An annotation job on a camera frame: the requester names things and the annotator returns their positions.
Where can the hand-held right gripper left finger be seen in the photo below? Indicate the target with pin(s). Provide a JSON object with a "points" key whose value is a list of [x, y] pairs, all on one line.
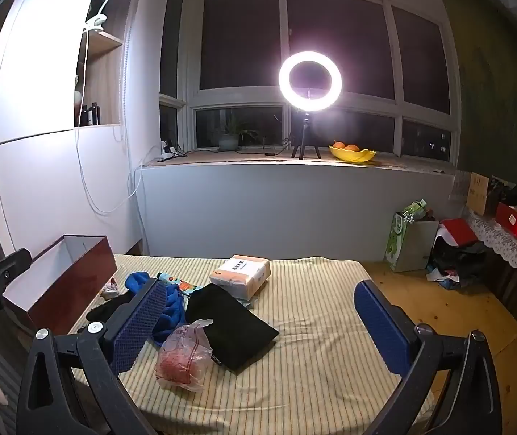
{"points": [[140, 326]]}

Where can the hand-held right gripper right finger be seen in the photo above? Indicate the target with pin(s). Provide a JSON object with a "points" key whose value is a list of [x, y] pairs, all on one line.
{"points": [[380, 321]]}

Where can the blue fleece cloth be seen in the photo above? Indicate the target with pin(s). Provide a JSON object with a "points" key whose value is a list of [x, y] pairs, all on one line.
{"points": [[174, 312]]}

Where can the black gloves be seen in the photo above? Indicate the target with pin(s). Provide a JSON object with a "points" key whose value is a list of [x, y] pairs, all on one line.
{"points": [[109, 306]]}

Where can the small wrapper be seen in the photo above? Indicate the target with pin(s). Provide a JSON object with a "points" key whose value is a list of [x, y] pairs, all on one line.
{"points": [[111, 287]]}

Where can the clear plastic bag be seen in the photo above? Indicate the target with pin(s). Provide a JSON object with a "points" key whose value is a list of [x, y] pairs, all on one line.
{"points": [[181, 362]]}

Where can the small colourful packet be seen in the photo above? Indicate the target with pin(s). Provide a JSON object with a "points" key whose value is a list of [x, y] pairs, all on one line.
{"points": [[186, 286]]}

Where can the red-brown cardboard box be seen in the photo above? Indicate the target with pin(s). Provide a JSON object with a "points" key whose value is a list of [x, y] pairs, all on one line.
{"points": [[59, 299]]}

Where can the black fabric pouch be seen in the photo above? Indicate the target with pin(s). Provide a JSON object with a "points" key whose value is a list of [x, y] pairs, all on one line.
{"points": [[226, 326]]}

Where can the orange white tissue pack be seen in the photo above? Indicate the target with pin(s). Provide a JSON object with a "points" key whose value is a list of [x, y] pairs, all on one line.
{"points": [[240, 272]]}

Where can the yellow striped blanket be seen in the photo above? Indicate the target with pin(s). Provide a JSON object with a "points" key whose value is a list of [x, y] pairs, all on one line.
{"points": [[308, 326]]}

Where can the green paper bag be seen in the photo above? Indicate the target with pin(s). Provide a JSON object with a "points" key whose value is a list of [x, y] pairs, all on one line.
{"points": [[410, 249]]}

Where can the dark clothes pile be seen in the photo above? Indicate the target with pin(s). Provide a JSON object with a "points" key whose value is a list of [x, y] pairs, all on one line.
{"points": [[460, 263]]}

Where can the red paper bag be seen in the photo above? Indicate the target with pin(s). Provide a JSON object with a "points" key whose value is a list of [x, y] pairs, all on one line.
{"points": [[460, 232]]}

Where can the white lace cloth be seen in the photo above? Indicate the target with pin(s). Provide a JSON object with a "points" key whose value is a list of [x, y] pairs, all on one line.
{"points": [[507, 249]]}

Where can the brown cardboard box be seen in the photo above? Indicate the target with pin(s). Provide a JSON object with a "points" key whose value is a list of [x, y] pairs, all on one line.
{"points": [[478, 192]]}

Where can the yellow fruit bowl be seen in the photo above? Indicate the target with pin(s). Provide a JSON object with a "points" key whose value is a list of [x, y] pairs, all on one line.
{"points": [[351, 156]]}

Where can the white power strip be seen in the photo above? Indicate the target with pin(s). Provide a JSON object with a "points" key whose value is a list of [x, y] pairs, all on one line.
{"points": [[167, 157]]}

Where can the white cabinet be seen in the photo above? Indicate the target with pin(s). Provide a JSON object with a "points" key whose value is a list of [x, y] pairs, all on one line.
{"points": [[36, 99]]}

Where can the dark glass bottle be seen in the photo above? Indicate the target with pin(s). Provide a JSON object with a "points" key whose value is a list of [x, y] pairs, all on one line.
{"points": [[86, 117], [95, 115]]}

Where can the dark heap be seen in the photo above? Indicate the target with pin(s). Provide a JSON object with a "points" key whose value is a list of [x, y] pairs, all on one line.
{"points": [[516, 192]]}

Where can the potted plant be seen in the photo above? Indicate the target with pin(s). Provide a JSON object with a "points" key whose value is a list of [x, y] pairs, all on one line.
{"points": [[229, 141]]}

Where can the black tripod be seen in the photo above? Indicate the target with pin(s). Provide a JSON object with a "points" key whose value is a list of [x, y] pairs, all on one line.
{"points": [[304, 131]]}

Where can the white window frame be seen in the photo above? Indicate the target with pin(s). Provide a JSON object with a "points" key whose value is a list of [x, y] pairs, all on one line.
{"points": [[281, 97]]}

